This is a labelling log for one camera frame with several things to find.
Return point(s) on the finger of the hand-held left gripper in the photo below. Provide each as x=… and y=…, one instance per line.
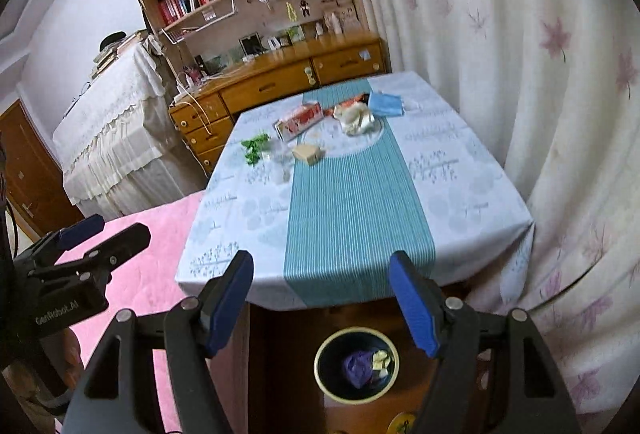
x=122, y=244
x=80, y=228

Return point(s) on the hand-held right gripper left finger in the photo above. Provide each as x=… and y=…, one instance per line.
x=227, y=304

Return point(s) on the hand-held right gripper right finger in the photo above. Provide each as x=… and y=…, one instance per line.
x=415, y=309

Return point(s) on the yellow paper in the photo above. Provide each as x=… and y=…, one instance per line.
x=382, y=359

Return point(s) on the purple plastic bag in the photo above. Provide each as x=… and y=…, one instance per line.
x=357, y=366

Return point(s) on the blue bin with cream rim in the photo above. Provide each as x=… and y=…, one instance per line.
x=330, y=389

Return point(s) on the clear plastic cup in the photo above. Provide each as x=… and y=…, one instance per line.
x=268, y=153
x=280, y=173

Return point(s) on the green wrapper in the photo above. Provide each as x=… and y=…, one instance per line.
x=255, y=147

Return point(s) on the tan sponge block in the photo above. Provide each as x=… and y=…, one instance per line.
x=306, y=153

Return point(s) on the small printed carton box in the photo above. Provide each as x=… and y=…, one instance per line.
x=299, y=119

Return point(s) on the white wrapper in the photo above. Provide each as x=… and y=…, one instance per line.
x=355, y=117

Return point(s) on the blue face mask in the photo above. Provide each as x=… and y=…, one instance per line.
x=386, y=104

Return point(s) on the person's left hand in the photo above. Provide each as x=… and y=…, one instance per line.
x=70, y=359

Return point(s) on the pink blanket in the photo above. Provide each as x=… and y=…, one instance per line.
x=145, y=274

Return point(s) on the brown wooden door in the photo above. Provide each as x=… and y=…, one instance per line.
x=30, y=164

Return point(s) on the white lace covered furniture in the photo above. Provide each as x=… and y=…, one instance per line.
x=120, y=129

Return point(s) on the table with floral cloth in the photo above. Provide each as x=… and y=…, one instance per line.
x=350, y=224

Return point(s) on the stack of books on cover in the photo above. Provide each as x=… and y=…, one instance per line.
x=107, y=57

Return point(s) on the group of small cosmetic bottles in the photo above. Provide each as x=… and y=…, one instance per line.
x=192, y=74

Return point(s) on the black hat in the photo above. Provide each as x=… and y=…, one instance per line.
x=112, y=39

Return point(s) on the wooden desk with drawers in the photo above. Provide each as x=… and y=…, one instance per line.
x=270, y=87

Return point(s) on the row of red books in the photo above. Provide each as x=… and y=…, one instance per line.
x=175, y=4

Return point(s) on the green white hook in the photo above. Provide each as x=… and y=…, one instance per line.
x=310, y=75

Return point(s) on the white desk gadget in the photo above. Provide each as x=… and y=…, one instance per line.
x=272, y=43

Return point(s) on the white floral curtain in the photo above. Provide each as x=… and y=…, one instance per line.
x=500, y=39

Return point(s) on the small white bottle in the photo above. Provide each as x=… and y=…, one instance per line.
x=320, y=30

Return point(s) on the tall white bottle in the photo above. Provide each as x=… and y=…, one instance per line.
x=336, y=25

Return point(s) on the black picture frame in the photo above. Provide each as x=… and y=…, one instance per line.
x=250, y=44

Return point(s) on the small photo frame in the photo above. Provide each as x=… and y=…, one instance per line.
x=295, y=34

